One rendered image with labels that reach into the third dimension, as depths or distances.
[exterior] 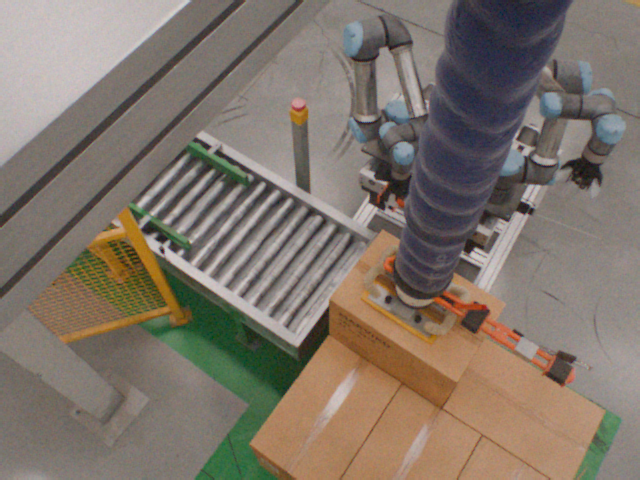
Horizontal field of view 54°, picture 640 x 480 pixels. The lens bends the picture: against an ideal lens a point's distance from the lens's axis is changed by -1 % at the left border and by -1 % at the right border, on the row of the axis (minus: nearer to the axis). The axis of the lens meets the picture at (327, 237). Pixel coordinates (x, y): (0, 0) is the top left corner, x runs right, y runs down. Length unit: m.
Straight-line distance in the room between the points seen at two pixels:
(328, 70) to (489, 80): 3.24
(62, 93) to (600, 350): 3.57
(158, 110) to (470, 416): 2.59
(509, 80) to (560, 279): 2.60
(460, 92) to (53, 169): 1.16
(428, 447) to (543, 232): 1.70
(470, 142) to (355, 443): 1.63
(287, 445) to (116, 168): 2.46
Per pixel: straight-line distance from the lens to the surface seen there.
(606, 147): 2.03
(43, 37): 0.38
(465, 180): 1.65
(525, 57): 1.35
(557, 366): 2.44
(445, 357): 2.51
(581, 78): 2.42
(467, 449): 2.85
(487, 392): 2.93
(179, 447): 3.42
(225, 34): 0.41
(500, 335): 2.43
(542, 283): 3.82
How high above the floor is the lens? 3.29
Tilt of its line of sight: 61 degrees down
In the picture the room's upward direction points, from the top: straight up
